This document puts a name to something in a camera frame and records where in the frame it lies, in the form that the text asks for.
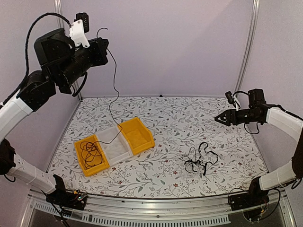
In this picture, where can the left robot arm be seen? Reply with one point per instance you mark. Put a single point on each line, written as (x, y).
(32, 93)

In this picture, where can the near yellow plastic bin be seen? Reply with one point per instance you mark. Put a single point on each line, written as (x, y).
(91, 157)

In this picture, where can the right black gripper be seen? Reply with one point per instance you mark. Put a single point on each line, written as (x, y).
(228, 113)

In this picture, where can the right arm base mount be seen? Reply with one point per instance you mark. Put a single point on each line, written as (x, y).
(248, 199)

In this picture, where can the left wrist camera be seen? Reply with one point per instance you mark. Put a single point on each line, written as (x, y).
(78, 29)

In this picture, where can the floral table cloth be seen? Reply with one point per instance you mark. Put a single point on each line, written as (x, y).
(193, 154)

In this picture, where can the far yellow plastic bin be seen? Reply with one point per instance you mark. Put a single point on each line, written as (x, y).
(137, 135)

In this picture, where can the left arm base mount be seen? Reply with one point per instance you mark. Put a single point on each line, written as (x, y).
(66, 199)

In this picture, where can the yellow plastic bin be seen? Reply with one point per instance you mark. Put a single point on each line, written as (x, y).
(137, 135)
(91, 157)

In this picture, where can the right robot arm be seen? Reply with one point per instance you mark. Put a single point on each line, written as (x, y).
(260, 111)

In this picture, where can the white translucent plastic bin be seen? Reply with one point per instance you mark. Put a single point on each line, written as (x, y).
(114, 145)

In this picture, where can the left aluminium frame post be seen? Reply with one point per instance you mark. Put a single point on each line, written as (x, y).
(65, 65)

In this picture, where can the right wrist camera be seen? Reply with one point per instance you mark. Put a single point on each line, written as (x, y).
(232, 100)

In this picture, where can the right aluminium frame post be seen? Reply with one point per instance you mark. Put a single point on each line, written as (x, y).
(249, 43)

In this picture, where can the front aluminium rail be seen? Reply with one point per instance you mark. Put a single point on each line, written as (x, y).
(226, 210)

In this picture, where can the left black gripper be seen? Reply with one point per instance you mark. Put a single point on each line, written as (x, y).
(100, 49)

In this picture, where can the aluminium frame post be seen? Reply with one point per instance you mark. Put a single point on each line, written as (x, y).
(65, 65)
(249, 43)

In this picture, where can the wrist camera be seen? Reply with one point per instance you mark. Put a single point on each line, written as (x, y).
(78, 29)
(232, 100)

